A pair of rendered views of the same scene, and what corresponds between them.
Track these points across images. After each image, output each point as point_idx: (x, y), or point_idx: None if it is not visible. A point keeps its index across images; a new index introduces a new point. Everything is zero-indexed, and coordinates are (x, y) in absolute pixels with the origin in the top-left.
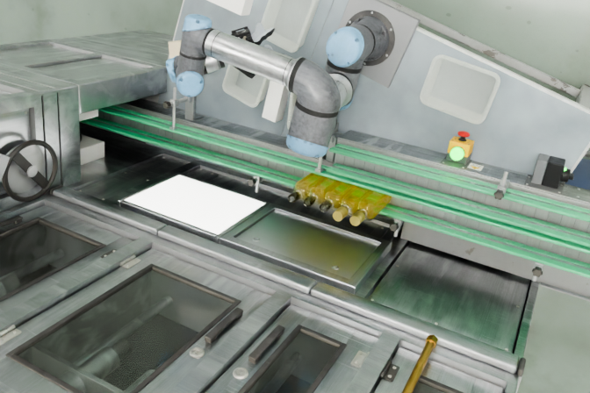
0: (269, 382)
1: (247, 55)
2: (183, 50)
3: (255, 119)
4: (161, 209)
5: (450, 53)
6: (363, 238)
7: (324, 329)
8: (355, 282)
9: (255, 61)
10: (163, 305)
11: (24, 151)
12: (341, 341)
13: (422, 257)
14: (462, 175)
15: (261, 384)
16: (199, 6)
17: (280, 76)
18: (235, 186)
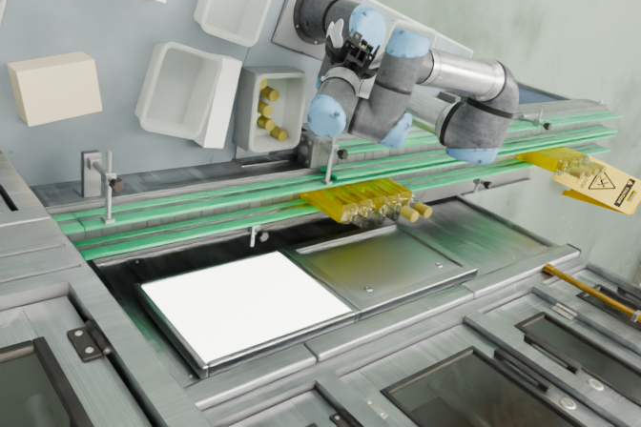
0: (602, 372)
1: (468, 71)
2: (407, 85)
3: (172, 154)
4: (258, 333)
5: (385, 15)
6: (382, 229)
7: (520, 314)
8: (469, 265)
9: (474, 76)
10: (477, 405)
11: None
12: (538, 312)
13: (406, 220)
14: (422, 132)
15: (606, 377)
16: None
17: (490, 86)
18: (186, 257)
